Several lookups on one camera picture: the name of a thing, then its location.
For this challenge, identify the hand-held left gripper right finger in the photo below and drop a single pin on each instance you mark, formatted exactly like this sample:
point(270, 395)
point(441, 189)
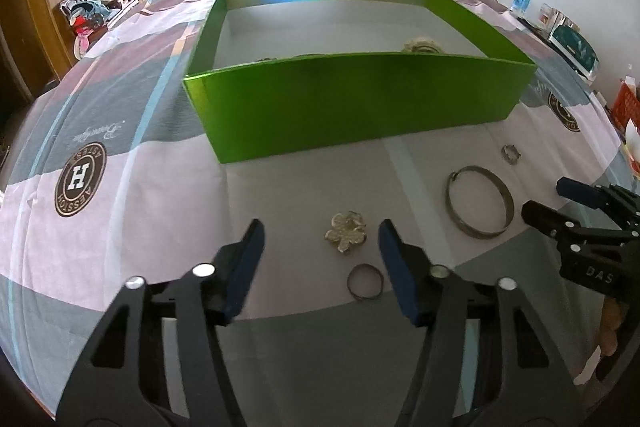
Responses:
point(397, 272)

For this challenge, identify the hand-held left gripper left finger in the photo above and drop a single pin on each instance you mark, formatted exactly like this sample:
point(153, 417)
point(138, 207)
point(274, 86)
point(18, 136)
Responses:
point(245, 267)

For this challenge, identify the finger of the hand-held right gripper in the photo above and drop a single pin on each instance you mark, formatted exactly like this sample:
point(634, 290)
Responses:
point(542, 213)
point(575, 189)

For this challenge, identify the silver bangle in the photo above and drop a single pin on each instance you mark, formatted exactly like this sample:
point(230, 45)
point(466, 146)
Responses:
point(481, 235)

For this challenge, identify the pale flower brooch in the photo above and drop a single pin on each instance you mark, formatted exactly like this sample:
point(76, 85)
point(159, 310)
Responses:
point(345, 232)

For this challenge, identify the green cardboard box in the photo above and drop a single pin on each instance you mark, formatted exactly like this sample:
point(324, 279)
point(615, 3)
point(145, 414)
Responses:
point(350, 107)

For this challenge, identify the white wrist watch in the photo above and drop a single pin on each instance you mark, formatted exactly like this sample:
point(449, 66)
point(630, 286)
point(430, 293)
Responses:
point(422, 46)

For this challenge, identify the person's right hand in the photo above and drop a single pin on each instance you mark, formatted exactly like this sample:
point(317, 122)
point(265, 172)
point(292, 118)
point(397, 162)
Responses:
point(611, 327)

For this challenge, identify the red plastic basket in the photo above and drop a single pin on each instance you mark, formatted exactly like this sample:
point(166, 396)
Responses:
point(627, 107)

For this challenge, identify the striped printed tablecloth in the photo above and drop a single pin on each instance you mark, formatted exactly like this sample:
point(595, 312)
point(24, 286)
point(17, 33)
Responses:
point(125, 232)

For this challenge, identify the clear plastic box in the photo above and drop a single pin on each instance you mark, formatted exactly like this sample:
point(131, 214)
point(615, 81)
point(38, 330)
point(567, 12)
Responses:
point(555, 14)

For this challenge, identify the pile of colourful clothes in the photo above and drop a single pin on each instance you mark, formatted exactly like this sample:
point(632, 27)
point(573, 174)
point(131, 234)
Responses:
point(90, 14)

